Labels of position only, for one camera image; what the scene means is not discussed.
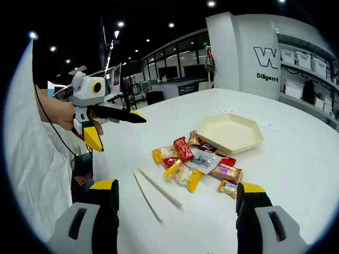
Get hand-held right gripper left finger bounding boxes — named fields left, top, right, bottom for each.
left=46, top=179, right=120, bottom=254

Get round ceiling spotlights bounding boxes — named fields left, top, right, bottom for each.
left=28, top=0, right=287, bottom=66

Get white food tongs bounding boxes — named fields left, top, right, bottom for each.
left=133, top=166, right=184, bottom=225

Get clear food packet grey contents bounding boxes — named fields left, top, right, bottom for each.
left=184, top=149, right=222, bottom=175

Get brown food packet purple label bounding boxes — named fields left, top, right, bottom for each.
left=208, top=163, right=244, bottom=185

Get black bag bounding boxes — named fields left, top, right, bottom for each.
left=301, top=78, right=316, bottom=104

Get brown food packet red label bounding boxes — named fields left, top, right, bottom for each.
left=211, top=152, right=237, bottom=168

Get rack with red cables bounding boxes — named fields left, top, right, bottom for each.
left=205, top=44, right=219, bottom=89

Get yellow clear food packet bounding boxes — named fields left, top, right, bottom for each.
left=151, top=146, right=181, bottom=164
left=163, top=160, right=204, bottom=193

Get row of white storage bins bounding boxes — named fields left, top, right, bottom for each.
left=279, top=47, right=329, bottom=74

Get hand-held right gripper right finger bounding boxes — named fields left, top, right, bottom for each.
left=235, top=182, right=309, bottom=254

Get small orange food packet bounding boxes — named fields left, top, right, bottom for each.
left=217, top=179, right=239, bottom=199

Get gold purple food packet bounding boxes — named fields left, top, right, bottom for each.
left=187, top=129, right=206, bottom=146

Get grey metal shelf rack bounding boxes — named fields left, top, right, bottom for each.
left=271, top=22, right=339, bottom=133

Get dark purple food packet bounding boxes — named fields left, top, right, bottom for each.
left=199, top=142, right=218, bottom=153

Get large white box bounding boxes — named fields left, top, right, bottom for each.
left=284, top=79, right=302, bottom=99

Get grey office desk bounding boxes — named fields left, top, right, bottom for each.
left=148, top=77, right=212, bottom=100

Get person in white shirt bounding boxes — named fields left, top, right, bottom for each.
left=3, top=39, right=94, bottom=243

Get black desktop monitor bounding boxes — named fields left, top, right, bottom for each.
left=157, top=65, right=179, bottom=79
left=183, top=64, right=207, bottom=79

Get person's dark trousers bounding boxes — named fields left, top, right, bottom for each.
left=70, top=155, right=94, bottom=204

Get person's left hand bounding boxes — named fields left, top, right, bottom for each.
left=51, top=101, right=105, bottom=138

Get small red food packet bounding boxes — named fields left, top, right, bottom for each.
left=162, top=156, right=183, bottom=169

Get beige hexagonal container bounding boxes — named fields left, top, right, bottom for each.
left=196, top=113, right=265, bottom=156

